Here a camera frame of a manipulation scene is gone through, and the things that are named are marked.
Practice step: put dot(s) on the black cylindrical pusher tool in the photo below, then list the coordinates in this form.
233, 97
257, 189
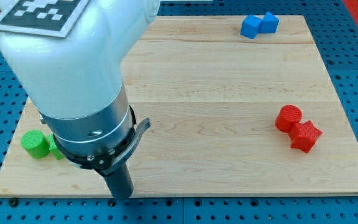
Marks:
119, 183

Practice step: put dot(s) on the wooden board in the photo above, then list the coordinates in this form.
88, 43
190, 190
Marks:
212, 98

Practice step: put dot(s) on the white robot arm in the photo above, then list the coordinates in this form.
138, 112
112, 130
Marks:
67, 55

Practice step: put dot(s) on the red star block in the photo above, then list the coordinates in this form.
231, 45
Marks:
304, 136

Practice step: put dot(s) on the green cylinder block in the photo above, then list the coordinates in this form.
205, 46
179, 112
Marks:
35, 144

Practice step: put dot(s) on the red cylinder block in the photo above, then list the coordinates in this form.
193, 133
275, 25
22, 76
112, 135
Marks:
288, 116

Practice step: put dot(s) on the blue cube block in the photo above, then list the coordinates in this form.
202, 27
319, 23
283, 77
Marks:
250, 26

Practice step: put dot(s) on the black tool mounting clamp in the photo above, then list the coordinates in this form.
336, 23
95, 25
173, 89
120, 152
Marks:
117, 152

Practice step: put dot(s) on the green star block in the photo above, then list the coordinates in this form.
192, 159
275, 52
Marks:
53, 148

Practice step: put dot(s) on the black and white fiducial tag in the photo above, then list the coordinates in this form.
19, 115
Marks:
53, 18

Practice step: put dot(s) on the blue pentagon block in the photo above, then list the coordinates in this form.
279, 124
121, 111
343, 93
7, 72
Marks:
269, 24

